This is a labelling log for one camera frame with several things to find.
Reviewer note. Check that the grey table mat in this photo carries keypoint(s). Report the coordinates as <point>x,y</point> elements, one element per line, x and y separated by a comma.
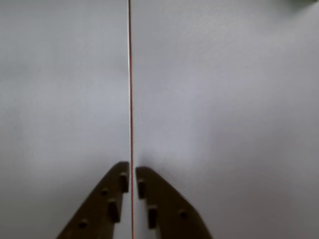
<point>62,87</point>
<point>224,99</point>

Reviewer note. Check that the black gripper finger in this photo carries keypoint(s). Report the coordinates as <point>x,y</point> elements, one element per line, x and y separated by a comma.
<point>97,211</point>
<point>172,214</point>

